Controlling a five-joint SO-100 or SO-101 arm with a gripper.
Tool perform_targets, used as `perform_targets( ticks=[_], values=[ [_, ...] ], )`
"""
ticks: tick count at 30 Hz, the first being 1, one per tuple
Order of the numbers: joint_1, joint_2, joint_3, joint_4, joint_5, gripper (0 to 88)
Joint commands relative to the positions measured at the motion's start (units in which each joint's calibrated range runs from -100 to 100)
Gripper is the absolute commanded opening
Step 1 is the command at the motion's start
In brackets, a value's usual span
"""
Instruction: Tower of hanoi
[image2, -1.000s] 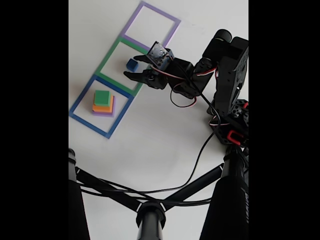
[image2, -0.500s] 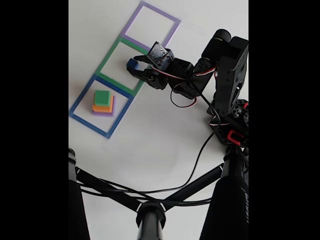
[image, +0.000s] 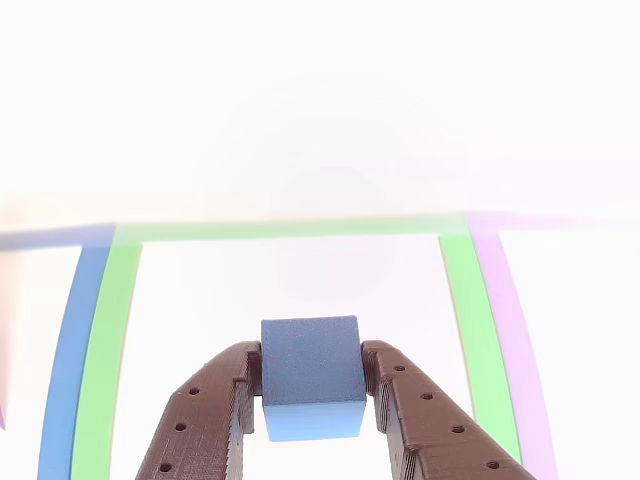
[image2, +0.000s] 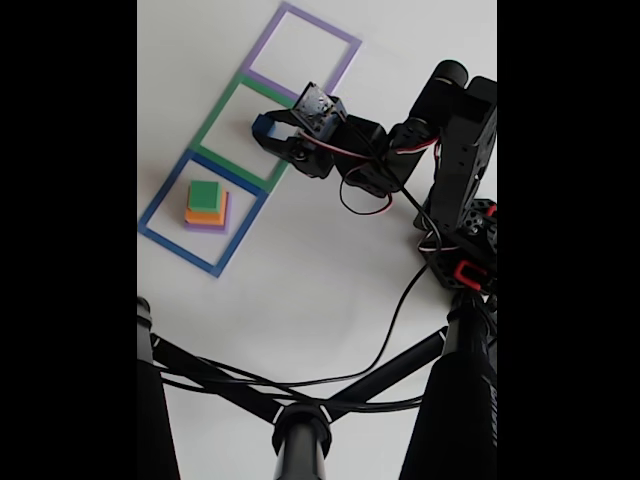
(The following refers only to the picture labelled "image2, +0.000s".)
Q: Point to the small blue block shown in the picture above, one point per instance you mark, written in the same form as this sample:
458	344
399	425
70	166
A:
275	131

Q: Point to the green block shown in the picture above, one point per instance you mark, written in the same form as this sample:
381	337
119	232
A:
204	194

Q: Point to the large purple block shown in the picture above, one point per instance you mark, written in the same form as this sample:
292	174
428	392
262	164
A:
228	227

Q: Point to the orange block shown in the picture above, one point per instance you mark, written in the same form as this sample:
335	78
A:
200	216

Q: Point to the red clamp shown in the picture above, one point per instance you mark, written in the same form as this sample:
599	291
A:
465	274

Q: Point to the black tripod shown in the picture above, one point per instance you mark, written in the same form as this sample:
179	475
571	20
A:
300	440

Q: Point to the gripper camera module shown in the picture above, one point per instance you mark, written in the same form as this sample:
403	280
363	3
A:
317	110

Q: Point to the purple square frame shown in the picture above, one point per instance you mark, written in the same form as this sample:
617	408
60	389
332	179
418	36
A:
260	56

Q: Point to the green square frame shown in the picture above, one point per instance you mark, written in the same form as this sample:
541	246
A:
215	120

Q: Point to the blue square frame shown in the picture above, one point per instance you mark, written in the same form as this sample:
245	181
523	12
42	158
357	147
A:
165	197

